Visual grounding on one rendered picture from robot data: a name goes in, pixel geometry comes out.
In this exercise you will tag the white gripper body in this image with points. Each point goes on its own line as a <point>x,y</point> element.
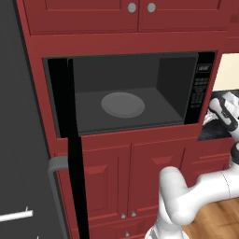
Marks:
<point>210,119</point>

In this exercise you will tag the small grey cupboard knob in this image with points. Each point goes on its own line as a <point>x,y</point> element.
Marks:
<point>133,213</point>
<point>123,215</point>

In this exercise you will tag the red cupboard door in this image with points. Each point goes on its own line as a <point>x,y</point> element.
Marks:
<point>81,15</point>
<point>146,174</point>
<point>105,180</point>
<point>186,14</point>

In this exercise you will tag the black microwave oven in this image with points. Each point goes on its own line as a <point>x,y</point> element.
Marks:
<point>130,74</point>

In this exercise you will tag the red wall cupboard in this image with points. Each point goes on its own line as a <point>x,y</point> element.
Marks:
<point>234,18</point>

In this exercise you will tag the red drawer cabinet run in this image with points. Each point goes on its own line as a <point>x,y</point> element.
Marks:
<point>211,157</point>

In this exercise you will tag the small grey drawer knob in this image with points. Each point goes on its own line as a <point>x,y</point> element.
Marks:
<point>127,233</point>

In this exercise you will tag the red drawer front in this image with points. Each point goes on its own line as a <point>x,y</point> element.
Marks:
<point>124,228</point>

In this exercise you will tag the grey round cupboard knob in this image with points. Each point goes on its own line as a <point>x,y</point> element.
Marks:
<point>132,7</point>
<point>151,7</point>

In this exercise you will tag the dark grey fridge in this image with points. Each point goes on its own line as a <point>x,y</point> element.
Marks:
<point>21,124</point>

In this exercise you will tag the black microwave door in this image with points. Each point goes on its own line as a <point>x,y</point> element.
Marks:
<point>77,174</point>

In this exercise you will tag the white grey lumpy object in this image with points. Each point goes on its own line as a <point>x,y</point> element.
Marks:
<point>231,97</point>

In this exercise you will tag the grey microwave turntable plate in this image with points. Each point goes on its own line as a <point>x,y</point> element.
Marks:
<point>123,105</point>

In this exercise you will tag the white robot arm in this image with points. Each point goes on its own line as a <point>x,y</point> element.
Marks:
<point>177,193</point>

